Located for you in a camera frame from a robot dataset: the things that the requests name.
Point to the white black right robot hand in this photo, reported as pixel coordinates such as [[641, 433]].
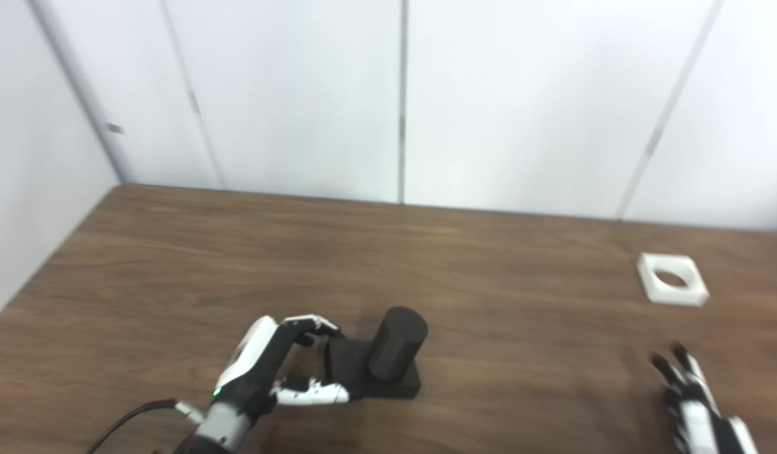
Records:
[[697, 422]]

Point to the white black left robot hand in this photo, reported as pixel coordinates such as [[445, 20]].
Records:
[[250, 359]]

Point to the black peg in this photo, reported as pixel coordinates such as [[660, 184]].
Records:
[[395, 343]]

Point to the white square piece with hole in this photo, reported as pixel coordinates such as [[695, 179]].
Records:
[[650, 277]]

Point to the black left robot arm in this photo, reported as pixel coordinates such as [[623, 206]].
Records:
[[221, 429]]

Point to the grey wall corner post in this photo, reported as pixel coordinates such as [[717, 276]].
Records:
[[79, 94]]

